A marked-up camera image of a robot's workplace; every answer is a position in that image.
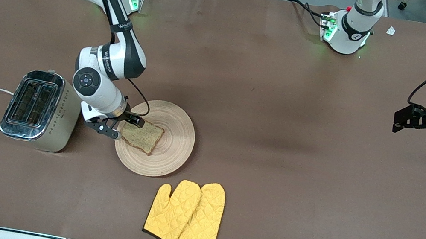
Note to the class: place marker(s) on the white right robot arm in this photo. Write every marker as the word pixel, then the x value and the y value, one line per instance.
pixel 114 60

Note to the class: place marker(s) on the round wooden plate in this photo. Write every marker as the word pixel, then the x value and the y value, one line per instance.
pixel 173 147

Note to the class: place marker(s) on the brown bread slice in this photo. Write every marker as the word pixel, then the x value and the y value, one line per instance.
pixel 143 137

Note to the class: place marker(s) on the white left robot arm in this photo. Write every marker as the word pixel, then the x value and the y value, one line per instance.
pixel 350 34

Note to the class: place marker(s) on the black caster wheel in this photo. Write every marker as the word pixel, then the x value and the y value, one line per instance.
pixel 402 5

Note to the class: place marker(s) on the silver beige two-slot toaster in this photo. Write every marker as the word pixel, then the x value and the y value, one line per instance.
pixel 61 120

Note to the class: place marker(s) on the yellow quilted oven mitt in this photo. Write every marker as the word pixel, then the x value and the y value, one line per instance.
pixel 171 212
pixel 205 217

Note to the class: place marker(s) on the small white paper scrap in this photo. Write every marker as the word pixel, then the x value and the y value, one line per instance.
pixel 391 30

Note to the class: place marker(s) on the brown table cover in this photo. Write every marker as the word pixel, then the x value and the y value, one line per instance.
pixel 263 80

